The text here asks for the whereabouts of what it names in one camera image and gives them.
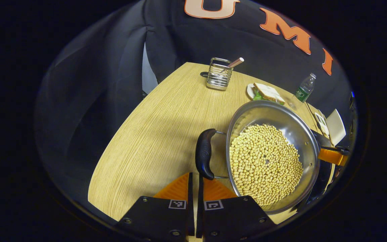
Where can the copper coloured stick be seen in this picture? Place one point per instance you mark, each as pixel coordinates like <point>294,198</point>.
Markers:
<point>236,62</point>

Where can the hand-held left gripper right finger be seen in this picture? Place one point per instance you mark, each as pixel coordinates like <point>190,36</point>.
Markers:
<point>200,208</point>

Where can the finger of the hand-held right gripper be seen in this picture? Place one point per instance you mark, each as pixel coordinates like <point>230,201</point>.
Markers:
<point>331,157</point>

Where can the white plate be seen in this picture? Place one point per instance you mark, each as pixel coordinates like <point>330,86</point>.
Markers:
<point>250,91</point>

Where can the pile of soybeans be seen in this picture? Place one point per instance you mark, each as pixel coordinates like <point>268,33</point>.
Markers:
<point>264,161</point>

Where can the white box-shaped appliance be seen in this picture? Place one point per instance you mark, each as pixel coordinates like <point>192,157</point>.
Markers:
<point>336,127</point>

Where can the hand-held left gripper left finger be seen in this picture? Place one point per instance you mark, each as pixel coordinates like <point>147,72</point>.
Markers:
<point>191,208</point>

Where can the clear plastic water bottle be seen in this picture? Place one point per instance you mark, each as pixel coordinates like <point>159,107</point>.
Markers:
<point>303,92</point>

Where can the black induction cooktop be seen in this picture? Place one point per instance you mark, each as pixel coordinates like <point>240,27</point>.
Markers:
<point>321,183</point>

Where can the white divided seasoning dish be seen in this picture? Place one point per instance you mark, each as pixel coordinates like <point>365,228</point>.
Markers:
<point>321,123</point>

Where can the black backdrop cloth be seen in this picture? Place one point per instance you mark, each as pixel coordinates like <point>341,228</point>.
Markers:
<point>96,84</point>

